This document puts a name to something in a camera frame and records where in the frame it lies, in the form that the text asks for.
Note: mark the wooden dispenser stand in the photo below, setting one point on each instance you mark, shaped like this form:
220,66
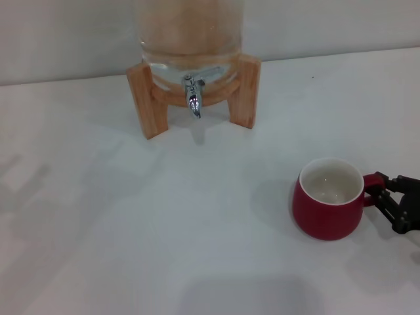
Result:
144,98

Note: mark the red cup white inside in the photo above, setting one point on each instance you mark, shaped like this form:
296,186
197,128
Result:
325,220

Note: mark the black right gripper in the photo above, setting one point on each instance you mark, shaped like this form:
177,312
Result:
413,211

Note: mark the chrome faucet with lever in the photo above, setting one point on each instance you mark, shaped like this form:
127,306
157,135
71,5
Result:
194,98

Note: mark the glass water dispenser jar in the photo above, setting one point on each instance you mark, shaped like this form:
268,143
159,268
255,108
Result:
190,29

